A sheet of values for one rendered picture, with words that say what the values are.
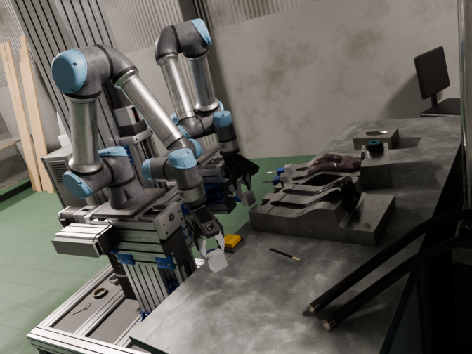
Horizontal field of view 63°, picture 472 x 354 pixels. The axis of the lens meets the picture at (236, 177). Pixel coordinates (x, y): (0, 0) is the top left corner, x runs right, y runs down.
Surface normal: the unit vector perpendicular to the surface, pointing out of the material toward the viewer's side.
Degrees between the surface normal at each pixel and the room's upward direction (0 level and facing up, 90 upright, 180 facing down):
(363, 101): 90
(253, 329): 0
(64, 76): 83
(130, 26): 90
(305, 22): 90
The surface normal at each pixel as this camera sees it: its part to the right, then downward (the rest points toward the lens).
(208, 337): -0.24, -0.90
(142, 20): -0.44, 0.43
